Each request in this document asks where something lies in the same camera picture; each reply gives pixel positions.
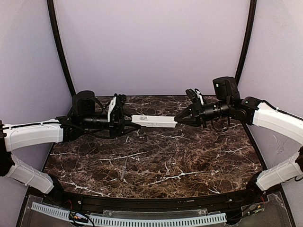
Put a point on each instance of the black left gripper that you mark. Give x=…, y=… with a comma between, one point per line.
x=116, y=120

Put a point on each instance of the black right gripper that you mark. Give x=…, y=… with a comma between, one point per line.
x=199, y=113

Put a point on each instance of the white remote control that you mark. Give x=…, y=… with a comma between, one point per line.
x=154, y=121

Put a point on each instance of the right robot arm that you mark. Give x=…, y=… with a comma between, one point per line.
x=250, y=111

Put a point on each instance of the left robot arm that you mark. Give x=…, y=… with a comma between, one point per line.
x=87, y=116

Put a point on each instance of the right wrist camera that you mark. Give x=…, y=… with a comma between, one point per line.
x=191, y=94

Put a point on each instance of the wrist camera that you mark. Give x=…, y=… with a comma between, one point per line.
x=122, y=98
x=191, y=94

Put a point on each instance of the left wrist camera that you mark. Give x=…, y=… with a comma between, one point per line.
x=122, y=98

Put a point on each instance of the black front rail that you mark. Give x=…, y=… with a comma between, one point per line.
x=226, y=201

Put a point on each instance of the white cable duct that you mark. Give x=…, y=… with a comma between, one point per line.
x=110, y=218

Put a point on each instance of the black right frame post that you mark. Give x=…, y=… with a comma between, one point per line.
x=246, y=40

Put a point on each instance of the black frame post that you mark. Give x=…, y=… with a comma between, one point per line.
x=59, y=46
x=246, y=40

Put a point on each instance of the black left frame post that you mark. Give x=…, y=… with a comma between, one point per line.
x=59, y=46

